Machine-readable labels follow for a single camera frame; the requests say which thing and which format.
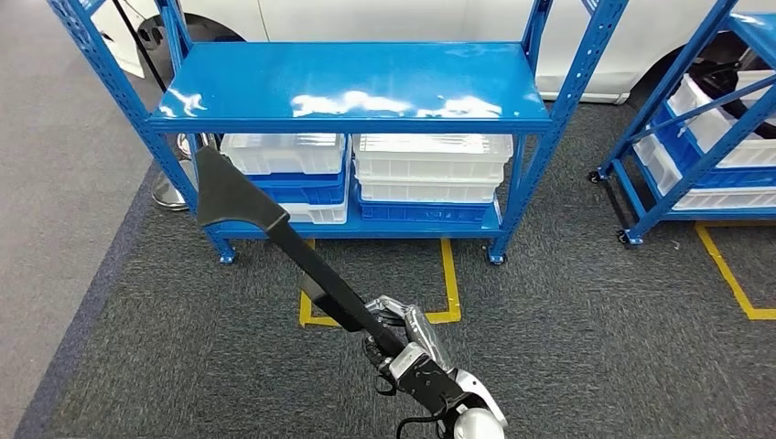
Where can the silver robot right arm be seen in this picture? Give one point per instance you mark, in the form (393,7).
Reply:
(479,424)

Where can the white car with red stripe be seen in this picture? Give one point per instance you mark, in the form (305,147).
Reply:
(394,18)

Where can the black bent plastic part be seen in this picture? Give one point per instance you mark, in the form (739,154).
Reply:
(727,82)

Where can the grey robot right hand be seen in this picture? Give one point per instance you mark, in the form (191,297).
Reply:
(427,339)

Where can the black plastic plate part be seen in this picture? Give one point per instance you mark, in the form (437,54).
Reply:
(236,194)

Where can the blue metal shelf rack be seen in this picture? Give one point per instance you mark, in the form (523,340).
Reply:
(339,79)

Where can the blue rack with castors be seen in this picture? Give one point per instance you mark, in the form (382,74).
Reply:
(727,214)

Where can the chrome stanchion post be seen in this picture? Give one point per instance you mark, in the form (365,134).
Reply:
(173,194)

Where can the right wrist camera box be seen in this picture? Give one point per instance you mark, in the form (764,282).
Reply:
(406,363)

